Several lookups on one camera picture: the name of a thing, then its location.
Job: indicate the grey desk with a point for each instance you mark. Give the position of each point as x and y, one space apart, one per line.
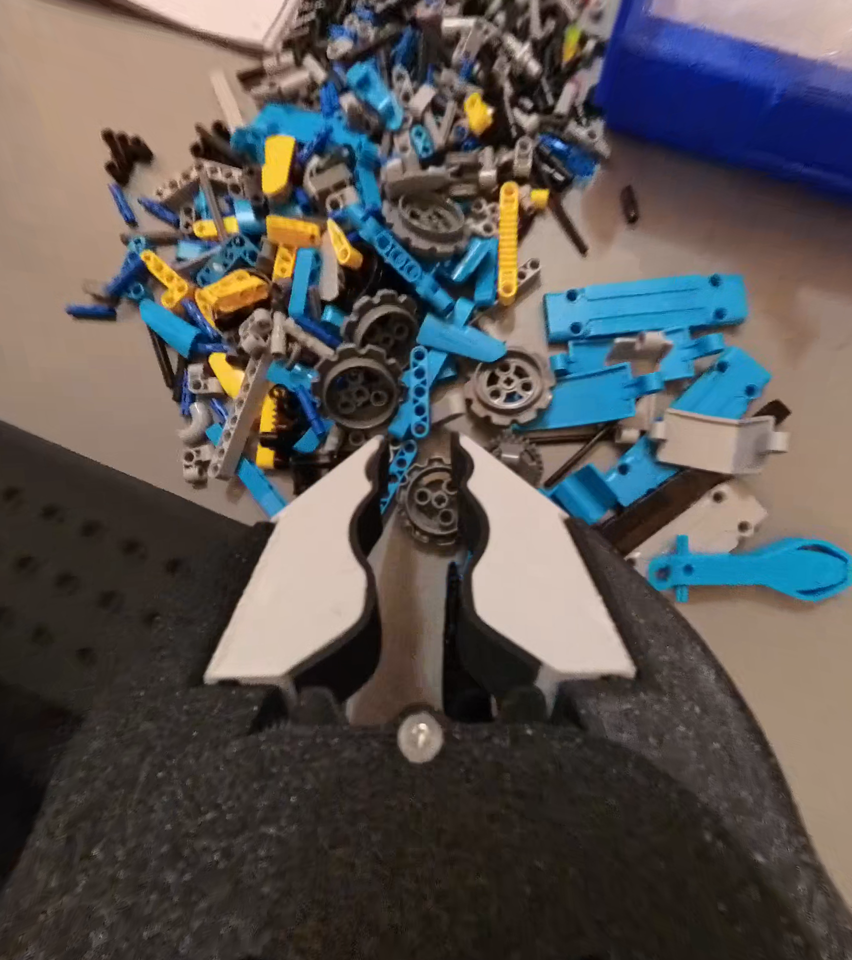
771 675

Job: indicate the small dark gear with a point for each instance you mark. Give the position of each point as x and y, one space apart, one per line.
522 454

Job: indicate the dark brick wheel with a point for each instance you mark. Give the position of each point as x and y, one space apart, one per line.
381 319

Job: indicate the grey curved brick panel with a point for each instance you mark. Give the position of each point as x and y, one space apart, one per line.
718 442

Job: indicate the open instruction booklet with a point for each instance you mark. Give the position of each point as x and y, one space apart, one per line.
208 15

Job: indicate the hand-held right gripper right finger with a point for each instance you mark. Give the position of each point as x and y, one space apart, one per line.
546 600

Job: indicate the black perforated panel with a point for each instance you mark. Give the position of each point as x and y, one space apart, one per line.
58 562

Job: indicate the dark grey gear wheel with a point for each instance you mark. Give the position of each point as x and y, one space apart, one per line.
432 499

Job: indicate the grey spoked wheel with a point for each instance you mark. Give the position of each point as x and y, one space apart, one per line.
508 386

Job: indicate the blue plastic bin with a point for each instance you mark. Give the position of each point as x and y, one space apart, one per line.
733 97

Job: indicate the pile of small brick parts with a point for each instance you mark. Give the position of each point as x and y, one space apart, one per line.
283 247

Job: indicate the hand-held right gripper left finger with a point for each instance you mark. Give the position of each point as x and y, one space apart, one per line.
291 600

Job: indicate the blue brick panel assembly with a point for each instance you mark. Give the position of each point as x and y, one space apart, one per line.
643 307

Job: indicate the light grey brick panel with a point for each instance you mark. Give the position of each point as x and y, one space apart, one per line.
718 517

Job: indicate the small black brick connector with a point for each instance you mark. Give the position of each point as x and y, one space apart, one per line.
126 150

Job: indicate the blue leaf-shaped brick piece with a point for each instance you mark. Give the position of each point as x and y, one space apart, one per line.
771 566

